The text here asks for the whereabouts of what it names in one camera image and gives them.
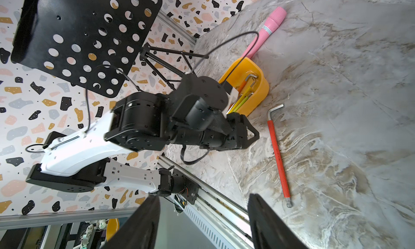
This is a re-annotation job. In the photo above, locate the black perforated music stand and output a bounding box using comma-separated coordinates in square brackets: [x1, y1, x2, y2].
[10, 0, 207, 98]

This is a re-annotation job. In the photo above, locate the yellow hex key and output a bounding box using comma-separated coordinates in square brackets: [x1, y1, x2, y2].
[228, 83, 255, 114]

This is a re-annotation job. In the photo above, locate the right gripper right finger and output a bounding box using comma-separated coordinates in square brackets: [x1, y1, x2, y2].
[247, 193, 308, 249]

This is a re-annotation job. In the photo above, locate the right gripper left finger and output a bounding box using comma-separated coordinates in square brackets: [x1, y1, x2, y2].
[103, 196, 161, 249]

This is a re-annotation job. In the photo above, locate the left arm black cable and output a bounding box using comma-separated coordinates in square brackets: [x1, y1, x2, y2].
[25, 31, 260, 166]

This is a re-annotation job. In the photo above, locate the orange hex key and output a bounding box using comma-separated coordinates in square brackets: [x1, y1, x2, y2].
[237, 74, 258, 93]

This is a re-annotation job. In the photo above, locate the red hex key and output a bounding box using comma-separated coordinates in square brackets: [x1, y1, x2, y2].
[267, 104, 292, 208]

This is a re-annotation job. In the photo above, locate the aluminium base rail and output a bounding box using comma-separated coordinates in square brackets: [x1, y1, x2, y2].
[158, 156, 254, 249]

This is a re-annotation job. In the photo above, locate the green hex key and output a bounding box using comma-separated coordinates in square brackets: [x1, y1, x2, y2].
[230, 94, 252, 113]

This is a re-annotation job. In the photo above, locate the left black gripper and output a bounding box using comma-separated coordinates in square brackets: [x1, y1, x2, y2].
[201, 112, 260, 150]

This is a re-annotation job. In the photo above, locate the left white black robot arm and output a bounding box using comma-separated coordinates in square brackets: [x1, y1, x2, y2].
[26, 75, 259, 197]

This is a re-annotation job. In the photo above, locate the yellow plastic storage box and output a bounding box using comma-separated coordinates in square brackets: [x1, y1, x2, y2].
[219, 58, 269, 116]

